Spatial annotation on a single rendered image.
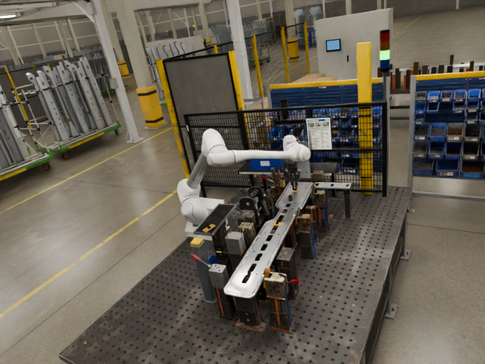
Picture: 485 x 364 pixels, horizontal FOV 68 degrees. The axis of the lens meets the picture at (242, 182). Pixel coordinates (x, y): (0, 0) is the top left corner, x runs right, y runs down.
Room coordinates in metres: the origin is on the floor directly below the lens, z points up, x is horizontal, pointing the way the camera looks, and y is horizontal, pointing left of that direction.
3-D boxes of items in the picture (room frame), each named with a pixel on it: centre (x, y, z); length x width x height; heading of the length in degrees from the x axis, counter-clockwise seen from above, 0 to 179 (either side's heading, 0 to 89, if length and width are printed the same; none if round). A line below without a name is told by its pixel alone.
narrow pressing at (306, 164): (2.77, -0.53, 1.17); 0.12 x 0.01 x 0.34; 63
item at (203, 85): (4.88, 0.32, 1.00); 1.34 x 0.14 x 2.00; 56
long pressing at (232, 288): (2.11, -0.18, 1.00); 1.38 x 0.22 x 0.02; 153
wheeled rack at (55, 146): (9.20, 3.91, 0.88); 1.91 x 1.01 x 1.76; 148
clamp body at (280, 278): (1.52, -0.08, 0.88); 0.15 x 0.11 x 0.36; 63
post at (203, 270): (1.85, 0.34, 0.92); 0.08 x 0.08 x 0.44; 63
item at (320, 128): (2.99, -0.74, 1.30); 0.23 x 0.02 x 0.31; 63
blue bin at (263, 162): (3.10, -0.27, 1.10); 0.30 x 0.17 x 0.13; 65
